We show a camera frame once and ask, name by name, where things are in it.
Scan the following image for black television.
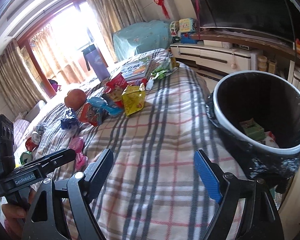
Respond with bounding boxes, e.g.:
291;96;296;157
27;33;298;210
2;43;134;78
191;0;300;42

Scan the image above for beige left curtain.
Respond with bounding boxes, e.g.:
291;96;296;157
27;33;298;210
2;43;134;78
0;40;48;115

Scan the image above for colourful picture book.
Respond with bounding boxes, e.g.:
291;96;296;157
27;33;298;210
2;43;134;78
120;56;152;81

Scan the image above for purple water bottle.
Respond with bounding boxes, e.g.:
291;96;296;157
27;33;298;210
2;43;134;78
82;44;110;81

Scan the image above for yellow snack bag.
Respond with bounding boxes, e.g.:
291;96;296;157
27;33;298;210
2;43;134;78
122;83;146;116

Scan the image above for green can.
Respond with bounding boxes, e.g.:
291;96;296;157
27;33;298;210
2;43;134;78
20;151;33;165

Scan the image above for pink plastic toy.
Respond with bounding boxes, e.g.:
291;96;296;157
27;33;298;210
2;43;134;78
69;137;88;172

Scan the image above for red crushed can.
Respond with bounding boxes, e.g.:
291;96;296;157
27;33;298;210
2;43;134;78
25;131;41;152

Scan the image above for black white-rimmed trash bin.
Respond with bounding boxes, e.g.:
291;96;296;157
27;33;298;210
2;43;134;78
205;71;300;193

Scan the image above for white TV cabinet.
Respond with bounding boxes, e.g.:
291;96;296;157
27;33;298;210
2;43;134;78
170;41;300;90

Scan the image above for small white bottle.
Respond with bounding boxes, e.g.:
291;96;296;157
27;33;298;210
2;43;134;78
146;79;154;91

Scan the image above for beige right curtain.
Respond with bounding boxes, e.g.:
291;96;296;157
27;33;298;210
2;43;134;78
86;0;144;61

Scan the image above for beige curtain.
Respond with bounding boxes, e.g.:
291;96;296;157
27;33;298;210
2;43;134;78
86;0;144;61
0;40;48;115

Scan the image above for green snack wrapper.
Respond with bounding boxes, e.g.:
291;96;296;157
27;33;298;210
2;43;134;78
151;57;179;80

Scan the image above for plaid blanket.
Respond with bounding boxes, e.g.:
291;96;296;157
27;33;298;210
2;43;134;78
13;48;281;240

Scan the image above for light blue covered furniture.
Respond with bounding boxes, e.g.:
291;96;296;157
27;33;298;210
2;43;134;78
113;20;172;61

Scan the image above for person's left hand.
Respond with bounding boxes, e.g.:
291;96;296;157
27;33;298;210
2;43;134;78
1;203;27;239

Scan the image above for red apple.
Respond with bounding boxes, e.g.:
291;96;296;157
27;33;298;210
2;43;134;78
64;88;87;111

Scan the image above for red cartoon snack packet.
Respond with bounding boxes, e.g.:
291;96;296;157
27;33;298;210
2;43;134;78
79;103;108;127

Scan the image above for white plastic bag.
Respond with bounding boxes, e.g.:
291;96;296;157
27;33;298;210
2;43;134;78
261;131;279;148

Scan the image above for red snack bag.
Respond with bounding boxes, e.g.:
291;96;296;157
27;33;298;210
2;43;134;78
102;73;128;108

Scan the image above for colourful toy phone box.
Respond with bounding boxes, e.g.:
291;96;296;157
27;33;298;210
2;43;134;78
170;18;198;44

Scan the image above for blue plastic scoop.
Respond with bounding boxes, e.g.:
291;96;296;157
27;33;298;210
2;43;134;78
88;97;123;116

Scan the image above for green milk carton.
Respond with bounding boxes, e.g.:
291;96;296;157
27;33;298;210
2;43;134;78
239;118;266;141

